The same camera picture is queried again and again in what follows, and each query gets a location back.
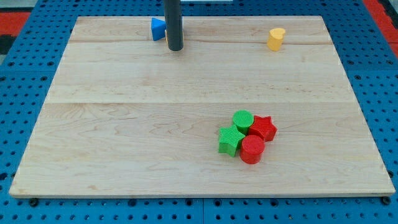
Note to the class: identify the green star block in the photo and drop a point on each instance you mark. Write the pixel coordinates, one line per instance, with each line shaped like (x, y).
(229, 140)

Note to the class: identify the green cylinder block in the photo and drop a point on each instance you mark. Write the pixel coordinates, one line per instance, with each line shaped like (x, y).
(243, 120)

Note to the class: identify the red cylinder block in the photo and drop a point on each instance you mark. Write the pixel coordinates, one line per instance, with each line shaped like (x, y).
(252, 147)

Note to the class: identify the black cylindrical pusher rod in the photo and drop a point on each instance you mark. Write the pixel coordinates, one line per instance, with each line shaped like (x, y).
(173, 20)

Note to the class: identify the light wooden board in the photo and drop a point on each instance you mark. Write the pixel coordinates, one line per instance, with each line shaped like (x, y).
(125, 117)

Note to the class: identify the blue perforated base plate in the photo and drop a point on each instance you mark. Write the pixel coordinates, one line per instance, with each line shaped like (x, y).
(30, 64)

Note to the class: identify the yellow block behind rod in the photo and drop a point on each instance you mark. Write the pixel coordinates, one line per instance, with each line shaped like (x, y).
(166, 37)

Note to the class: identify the red star block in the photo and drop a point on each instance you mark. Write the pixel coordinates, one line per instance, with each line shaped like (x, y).
(263, 127)

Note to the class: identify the blue triangle block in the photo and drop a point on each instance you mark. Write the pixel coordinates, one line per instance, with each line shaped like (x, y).
(158, 28)

